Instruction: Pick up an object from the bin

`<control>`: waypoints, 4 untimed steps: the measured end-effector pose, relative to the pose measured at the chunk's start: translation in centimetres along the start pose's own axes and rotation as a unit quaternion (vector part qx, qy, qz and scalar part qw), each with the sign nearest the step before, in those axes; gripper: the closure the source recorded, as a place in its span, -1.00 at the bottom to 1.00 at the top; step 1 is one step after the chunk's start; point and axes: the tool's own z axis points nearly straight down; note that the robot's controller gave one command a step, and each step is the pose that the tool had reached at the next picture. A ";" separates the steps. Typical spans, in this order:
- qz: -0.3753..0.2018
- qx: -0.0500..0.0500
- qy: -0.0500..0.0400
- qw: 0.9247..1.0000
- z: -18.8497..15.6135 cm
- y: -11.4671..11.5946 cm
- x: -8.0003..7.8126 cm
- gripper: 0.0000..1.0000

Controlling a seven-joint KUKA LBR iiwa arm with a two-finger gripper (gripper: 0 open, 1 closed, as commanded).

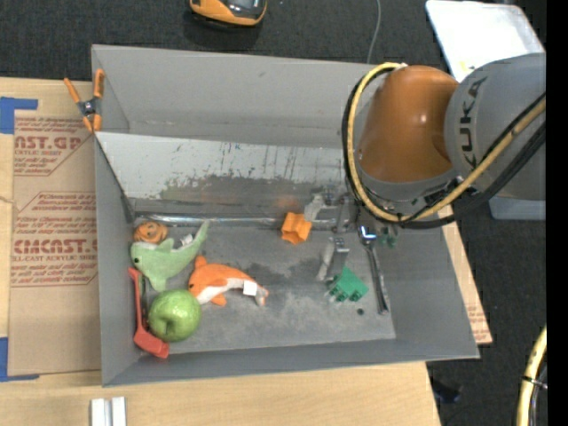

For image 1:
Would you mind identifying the grey metal bin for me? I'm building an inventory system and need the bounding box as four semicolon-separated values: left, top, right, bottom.
91;44;481;388

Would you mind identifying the red plastic scraper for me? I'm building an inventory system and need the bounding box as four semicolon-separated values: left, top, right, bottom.
127;267;171;359

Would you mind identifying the brown cardboard board, red print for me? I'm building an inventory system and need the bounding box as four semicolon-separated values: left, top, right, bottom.
0;76;493;383

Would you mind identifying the green plush shark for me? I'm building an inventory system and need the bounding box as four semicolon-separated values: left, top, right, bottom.
130;219;210;293

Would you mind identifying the orange plastic star block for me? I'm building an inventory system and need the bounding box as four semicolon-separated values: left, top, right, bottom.
280;211;313;245

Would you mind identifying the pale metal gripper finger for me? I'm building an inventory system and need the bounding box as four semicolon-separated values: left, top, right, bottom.
328;236;351;283
315;236;335;282

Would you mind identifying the orange plush dolphin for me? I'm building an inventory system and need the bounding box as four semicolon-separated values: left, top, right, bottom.
186;255;271;308

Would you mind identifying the silver metal wrench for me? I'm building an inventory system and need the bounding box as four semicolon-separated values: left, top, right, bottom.
359;225;391;317

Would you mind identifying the green apple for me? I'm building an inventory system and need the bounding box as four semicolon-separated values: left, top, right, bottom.
147;288;203;343

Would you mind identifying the green toy building block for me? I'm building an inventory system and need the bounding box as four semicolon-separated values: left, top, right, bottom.
326;266;370;304

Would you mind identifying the orange pumpkin toy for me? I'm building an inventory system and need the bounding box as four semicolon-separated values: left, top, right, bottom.
132;220;170;245

